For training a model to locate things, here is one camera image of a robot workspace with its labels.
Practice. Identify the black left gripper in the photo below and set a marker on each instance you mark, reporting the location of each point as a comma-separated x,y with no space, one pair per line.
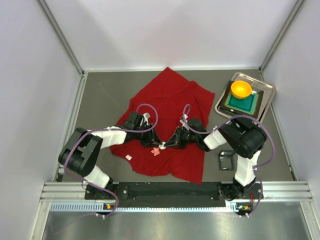
149,136

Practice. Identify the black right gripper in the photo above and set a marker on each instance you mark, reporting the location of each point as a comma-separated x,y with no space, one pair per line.
178,136

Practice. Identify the round iridescent brooch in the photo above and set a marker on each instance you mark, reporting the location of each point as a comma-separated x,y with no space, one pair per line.
162,146

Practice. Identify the red garment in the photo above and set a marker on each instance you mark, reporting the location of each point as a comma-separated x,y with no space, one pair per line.
164,98

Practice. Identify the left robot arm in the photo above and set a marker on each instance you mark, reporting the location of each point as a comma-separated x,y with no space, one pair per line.
81,151

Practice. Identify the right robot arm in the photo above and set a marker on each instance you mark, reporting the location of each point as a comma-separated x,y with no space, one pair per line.
245,138

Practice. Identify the pink leaf brooch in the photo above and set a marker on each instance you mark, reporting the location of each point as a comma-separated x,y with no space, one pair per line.
155,151

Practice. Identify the white garment label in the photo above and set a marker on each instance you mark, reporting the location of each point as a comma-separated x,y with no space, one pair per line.
128,157

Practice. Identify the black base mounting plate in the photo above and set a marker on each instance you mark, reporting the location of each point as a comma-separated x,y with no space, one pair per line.
213,190

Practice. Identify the small black open box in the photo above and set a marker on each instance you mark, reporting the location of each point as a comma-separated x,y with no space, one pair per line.
226,160

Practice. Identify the black and teal square plate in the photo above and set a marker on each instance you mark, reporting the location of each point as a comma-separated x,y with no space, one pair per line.
249,106

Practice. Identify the orange bowl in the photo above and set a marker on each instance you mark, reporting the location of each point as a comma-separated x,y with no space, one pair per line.
241,89

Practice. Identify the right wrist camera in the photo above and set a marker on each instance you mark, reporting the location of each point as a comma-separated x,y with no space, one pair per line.
184,122

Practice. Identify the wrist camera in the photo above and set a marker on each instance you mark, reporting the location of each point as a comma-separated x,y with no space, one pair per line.
184,122
146,117

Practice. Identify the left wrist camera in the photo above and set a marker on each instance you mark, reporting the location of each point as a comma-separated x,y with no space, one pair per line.
146,117

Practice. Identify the aluminium frame rail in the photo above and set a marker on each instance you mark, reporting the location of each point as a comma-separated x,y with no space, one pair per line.
277,191

